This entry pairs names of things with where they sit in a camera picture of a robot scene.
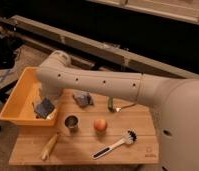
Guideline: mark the blue grey sponge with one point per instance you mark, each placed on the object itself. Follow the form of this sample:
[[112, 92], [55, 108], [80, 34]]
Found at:
[[49, 107]]

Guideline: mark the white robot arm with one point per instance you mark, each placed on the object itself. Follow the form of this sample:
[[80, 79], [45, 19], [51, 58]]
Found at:
[[175, 100]]

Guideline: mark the brown block in tray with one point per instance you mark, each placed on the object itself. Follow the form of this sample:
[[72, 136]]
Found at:
[[39, 109]]

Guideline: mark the yellow plastic tray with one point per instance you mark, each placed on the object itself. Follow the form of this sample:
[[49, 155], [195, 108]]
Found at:
[[19, 106]]

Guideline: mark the crumpled grey cloth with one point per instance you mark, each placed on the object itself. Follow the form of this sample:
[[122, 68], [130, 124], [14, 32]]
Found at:
[[82, 98]]

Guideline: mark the metal fork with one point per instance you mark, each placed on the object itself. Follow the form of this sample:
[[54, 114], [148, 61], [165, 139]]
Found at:
[[118, 109]]

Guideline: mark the wooden folding table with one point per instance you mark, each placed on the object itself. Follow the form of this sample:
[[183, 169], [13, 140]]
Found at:
[[77, 147]]

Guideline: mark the small metal cup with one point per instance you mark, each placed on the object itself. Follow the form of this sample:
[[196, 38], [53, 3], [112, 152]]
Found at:
[[71, 122]]

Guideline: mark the long wooden beam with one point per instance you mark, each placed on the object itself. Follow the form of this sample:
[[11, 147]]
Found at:
[[101, 50]]

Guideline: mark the white black dish brush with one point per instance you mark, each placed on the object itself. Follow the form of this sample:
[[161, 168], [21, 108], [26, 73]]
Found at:
[[128, 139]]

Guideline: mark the black stand at left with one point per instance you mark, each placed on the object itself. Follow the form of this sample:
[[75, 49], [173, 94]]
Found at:
[[8, 45]]

